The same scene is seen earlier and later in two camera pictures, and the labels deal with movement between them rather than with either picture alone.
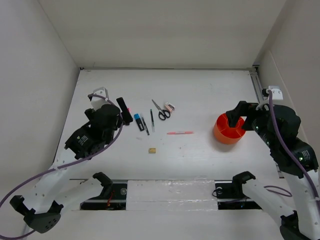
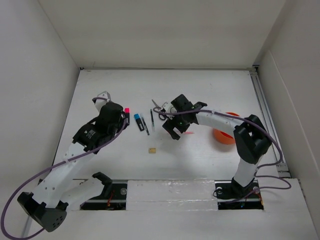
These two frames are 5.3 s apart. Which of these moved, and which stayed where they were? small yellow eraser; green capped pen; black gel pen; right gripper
Moved: right gripper
Stayed: small yellow eraser; black gel pen; green capped pen
